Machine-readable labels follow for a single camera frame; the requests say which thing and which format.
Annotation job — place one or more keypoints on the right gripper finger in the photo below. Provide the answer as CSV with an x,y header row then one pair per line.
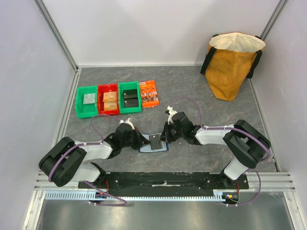
x,y
169,140
164,134

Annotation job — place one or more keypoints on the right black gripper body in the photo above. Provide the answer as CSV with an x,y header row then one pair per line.
x,y
168,133

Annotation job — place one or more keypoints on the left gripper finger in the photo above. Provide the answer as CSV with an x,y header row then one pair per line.
x,y
137,146
141,139

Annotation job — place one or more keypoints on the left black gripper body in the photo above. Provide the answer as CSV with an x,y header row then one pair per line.
x,y
125,143

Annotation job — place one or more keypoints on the black credit card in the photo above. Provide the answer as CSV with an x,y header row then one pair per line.
x,y
155,142

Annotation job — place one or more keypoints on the blue card holder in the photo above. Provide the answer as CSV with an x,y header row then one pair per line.
x,y
147,149

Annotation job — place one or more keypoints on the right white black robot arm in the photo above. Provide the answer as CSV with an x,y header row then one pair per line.
x,y
247,144

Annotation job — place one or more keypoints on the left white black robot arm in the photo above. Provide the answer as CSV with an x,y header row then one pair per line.
x,y
63,161

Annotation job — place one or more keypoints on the lower gold card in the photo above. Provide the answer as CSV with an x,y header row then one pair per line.
x,y
108,106

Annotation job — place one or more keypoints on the upper black card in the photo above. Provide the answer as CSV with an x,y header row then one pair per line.
x,y
132,93

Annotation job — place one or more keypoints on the silver card in bin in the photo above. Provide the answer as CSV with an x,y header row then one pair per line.
x,y
89,98

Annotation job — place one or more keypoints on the right green bin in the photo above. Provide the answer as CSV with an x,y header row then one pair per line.
x,y
127,86

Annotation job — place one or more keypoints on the green bin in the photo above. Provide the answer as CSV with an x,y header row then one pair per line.
x,y
127,86
85,110

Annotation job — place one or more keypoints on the orange blister pack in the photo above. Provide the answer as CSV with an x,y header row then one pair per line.
x,y
149,95

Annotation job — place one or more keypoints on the red bin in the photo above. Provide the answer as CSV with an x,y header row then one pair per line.
x,y
100,104

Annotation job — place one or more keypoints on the left green bin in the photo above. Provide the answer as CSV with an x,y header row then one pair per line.
x,y
85,110

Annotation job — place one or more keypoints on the yellow tote bag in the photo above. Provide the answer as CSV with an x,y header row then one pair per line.
x,y
231,58

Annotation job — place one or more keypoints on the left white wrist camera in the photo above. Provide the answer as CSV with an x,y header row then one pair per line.
x,y
128,121

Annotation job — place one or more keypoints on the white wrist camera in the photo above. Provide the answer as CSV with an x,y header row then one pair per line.
x,y
170,112
128,121

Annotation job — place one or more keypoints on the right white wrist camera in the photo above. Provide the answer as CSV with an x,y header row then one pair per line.
x,y
170,112

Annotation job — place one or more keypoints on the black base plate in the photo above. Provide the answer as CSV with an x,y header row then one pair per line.
x,y
206,180

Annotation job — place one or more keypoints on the aluminium frame rail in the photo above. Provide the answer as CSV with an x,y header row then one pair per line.
x,y
74,190

